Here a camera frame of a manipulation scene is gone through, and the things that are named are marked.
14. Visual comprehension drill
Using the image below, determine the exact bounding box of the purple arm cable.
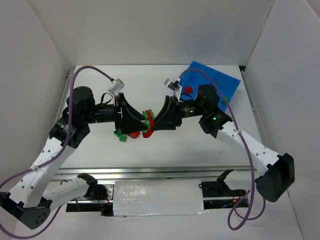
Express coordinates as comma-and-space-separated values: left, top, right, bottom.
0, 65, 115, 238
177, 67, 266, 230

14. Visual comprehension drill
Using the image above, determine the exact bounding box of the red rounded lego piece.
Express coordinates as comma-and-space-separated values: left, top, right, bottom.
129, 131, 140, 139

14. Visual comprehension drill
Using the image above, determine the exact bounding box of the red lego brick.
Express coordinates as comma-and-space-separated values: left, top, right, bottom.
142, 109, 155, 138

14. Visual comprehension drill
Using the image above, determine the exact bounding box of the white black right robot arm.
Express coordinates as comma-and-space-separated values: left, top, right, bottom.
152, 84, 295, 203

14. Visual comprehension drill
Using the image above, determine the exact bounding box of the green lego brick in bin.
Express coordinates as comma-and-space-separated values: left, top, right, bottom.
221, 96, 229, 105

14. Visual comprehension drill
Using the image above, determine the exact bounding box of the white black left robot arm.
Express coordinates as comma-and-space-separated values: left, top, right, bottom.
0, 86, 148, 230

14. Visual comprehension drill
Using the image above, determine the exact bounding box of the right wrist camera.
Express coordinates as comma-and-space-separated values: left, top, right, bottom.
164, 78, 182, 100

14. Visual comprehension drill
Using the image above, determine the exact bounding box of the green square lego upside down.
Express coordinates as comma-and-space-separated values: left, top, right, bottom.
113, 129, 122, 138

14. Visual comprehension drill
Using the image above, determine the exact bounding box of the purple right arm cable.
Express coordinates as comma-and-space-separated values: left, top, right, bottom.
177, 67, 266, 230

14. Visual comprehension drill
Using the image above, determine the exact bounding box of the green square lego studs up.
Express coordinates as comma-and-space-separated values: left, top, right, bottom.
118, 134, 128, 143

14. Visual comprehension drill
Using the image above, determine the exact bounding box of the white taped cover plate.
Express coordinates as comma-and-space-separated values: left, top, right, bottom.
113, 179, 205, 217

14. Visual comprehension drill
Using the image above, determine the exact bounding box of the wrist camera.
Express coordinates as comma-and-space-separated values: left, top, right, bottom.
108, 78, 125, 96
164, 78, 182, 100

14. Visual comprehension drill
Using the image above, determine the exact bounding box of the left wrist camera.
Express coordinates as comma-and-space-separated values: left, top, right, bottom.
108, 78, 125, 96

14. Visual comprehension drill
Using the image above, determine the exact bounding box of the aluminium table edge rail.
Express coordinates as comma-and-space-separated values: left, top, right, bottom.
53, 166, 250, 181

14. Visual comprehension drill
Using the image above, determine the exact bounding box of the red arch lego piece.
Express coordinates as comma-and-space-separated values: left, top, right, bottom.
184, 86, 193, 94

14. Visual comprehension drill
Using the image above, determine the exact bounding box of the blue plastic sorting bin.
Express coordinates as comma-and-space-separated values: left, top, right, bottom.
180, 61, 241, 102

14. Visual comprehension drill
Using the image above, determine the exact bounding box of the green lego brick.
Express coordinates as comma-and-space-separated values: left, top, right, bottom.
142, 111, 149, 120
221, 96, 229, 105

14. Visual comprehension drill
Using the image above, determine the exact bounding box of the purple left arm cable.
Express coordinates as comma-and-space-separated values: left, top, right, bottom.
0, 65, 115, 238

